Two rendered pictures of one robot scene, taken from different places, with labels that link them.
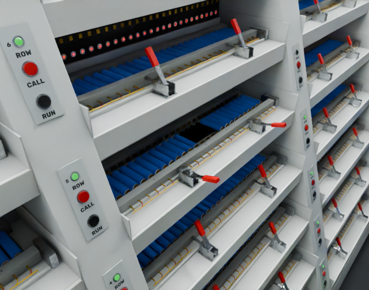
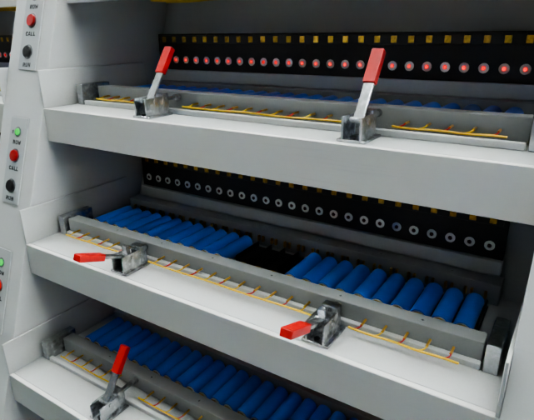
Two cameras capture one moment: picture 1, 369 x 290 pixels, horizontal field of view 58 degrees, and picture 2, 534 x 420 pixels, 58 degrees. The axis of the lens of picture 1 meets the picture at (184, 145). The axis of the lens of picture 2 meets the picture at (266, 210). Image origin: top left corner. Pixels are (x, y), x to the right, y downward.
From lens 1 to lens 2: 85 cm
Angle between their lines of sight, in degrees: 72
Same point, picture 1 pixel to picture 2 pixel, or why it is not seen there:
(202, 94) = (189, 146)
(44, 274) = not seen: hidden behind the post
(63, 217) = (1, 161)
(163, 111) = (118, 130)
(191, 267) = (85, 393)
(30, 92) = (25, 40)
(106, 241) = (12, 217)
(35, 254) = not seen: hidden behind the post
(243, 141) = (264, 315)
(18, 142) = (2, 76)
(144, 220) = (57, 247)
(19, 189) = not seen: outside the picture
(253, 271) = not seen: outside the picture
